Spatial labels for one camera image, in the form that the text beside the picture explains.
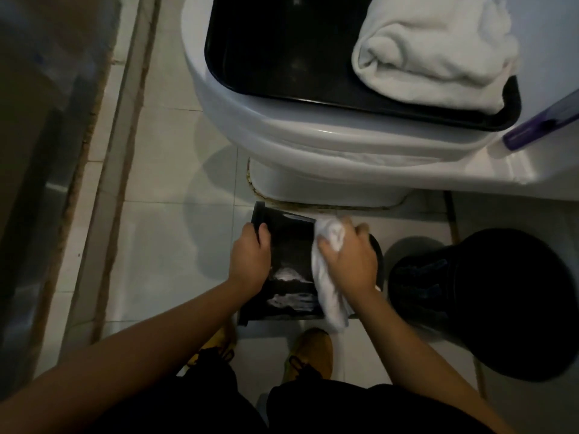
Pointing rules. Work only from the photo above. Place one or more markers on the glass shower door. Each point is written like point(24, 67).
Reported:
point(40, 176)

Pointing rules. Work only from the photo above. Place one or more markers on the black plastic tray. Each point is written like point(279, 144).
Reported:
point(280, 45)

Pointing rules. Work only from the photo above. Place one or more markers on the yellow shoe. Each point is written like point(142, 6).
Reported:
point(312, 352)
point(219, 345)

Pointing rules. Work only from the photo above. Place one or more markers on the yellow left shoe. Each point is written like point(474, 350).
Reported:
point(219, 345)

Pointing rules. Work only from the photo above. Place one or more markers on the white folded towel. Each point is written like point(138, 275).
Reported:
point(434, 49)

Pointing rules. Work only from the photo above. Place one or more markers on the purple spray bottle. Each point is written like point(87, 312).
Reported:
point(538, 124)

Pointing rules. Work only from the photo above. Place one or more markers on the person's left thumb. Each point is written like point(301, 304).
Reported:
point(265, 234)

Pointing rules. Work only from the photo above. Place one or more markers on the white toilet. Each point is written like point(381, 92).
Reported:
point(343, 149)

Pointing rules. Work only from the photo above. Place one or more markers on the black waste bin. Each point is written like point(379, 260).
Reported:
point(289, 257)

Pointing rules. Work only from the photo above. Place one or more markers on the person's left forearm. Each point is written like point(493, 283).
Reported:
point(135, 357)

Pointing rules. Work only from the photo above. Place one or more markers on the person's right hand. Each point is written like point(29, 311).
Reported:
point(355, 262)

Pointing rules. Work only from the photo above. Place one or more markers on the yellow right shoe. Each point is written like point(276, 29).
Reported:
point(312, 352)

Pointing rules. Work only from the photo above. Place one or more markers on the white cleaning cloth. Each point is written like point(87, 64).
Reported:
point(332, 298)

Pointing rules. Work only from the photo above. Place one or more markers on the person's right thumb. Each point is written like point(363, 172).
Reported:
point(329, 249)

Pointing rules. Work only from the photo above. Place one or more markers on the person's left hand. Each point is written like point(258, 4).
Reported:
point(250, 262)

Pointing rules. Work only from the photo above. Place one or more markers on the person's right forearm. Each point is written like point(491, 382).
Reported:
point(420, 361)

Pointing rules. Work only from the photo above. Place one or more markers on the black trousers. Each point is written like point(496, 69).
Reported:
point(316, 411)

